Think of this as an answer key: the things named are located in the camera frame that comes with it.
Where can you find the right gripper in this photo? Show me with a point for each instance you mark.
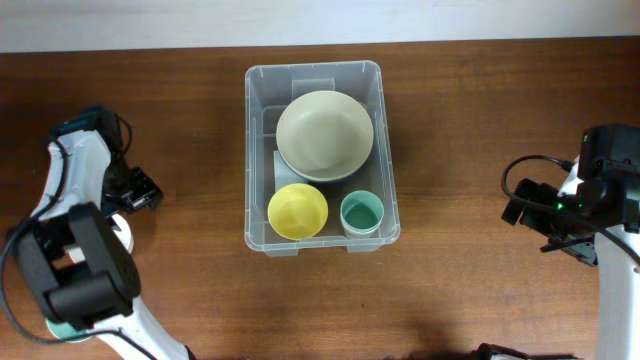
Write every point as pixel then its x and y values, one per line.
pixel 532 216

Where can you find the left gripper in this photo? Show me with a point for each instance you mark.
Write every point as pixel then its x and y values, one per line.
pixel 147 191

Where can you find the white small bowl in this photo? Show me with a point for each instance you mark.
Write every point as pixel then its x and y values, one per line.
pixel 125 232

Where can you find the mint green small bowl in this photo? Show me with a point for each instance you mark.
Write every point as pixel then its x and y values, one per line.
pixel 65 331

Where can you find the yellow small bowl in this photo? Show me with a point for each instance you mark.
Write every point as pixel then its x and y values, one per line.
pixel 298 211

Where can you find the mint green cup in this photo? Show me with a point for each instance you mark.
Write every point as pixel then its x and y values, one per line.
pixel 361 210

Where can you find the cream bowl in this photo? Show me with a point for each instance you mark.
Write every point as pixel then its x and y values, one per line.
pixel 325 134

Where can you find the dark blue bowl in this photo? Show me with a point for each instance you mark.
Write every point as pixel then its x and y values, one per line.
pixel 324 180

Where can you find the cream cup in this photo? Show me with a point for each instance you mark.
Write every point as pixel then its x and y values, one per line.
pixel 357 234

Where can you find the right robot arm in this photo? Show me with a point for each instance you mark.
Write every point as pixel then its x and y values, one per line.
pixel 594 217

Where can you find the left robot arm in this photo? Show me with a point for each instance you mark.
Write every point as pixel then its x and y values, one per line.
pixel 101 294

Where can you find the clear plastic storage bin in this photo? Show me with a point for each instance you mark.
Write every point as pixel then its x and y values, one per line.
pixel 269 89

